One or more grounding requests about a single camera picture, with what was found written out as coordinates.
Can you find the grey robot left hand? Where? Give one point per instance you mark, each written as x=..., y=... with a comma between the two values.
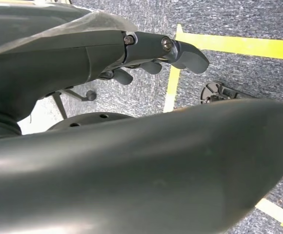
x=132, y=177

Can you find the black disc with holes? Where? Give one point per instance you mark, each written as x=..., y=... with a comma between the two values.
x=90, y=120

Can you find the thin black chair leg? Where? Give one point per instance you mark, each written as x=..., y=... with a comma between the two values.
x=91, y=95

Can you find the yellow floor tape strip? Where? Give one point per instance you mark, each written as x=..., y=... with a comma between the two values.
x=241, y=46
x=281, y=214
x=172, y=87

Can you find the black caster wheel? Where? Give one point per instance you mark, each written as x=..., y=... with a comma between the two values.
x=212, y=92

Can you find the ribbed grey left arm sleeve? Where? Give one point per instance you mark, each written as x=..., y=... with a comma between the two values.
x=0, y=127

